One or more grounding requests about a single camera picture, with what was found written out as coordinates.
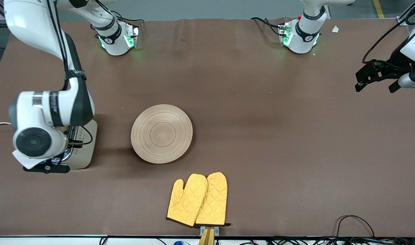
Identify black cable at base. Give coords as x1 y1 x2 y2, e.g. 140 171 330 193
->
93 0 145 23
251 17 283 36

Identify brown table cover sheet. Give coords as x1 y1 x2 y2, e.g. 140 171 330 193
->
0 17 415 238

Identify black cable at right base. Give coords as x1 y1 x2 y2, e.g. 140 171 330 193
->
93 0 145 23

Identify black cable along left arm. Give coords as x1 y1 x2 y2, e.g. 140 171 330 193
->
362 0 415 65

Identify chrome two-slot toaster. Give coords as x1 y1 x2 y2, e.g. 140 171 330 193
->
53 119 98 169

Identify round wooden plate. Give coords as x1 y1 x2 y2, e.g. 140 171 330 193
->
131 104 193 165

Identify black cable along right arm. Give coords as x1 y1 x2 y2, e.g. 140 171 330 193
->
46 0 93 146

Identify black looped cable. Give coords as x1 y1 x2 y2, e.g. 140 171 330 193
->
336 215 375 239

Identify black cable at left base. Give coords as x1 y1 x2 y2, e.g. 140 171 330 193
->
251 17 283 36

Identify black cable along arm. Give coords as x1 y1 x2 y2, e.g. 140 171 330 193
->
46 0 93 146
362 0 415 65

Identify yellow quilted oven mitt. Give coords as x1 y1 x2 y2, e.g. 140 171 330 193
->
195 172 231 227
167 174 208 228

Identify black cable bundle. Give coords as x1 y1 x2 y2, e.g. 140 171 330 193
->
241 236 415 245

